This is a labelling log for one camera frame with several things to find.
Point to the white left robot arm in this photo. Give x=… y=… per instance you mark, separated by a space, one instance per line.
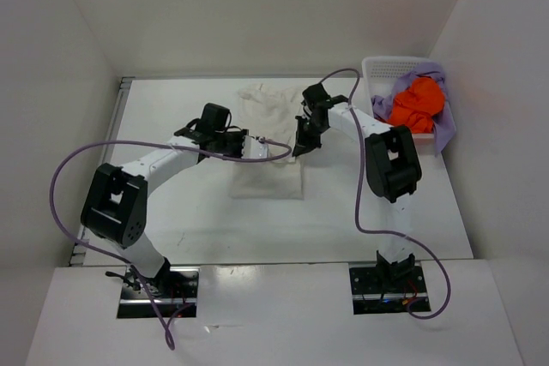
x=117 y=201

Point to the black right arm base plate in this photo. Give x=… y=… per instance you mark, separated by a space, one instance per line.
x=370 y=297

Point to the orange t shirt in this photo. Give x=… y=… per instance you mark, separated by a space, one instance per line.
x=416 y=106

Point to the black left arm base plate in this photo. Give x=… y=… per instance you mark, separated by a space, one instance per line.
x=181 y=300

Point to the lavender t shirt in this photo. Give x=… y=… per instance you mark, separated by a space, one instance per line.
x=444 y=124

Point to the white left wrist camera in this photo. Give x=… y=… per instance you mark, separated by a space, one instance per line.
x=254 y=149

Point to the white plastic laundry basket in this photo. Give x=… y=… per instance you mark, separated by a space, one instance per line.
x=380 y=74

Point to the white t shirt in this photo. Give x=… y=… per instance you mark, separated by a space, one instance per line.
x=269 y=114

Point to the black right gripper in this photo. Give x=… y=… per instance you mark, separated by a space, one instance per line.
x=304 y=143

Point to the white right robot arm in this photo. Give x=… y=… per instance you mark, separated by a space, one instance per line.
x=388 y=165

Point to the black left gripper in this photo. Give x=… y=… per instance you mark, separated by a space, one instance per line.
x=239 y=135

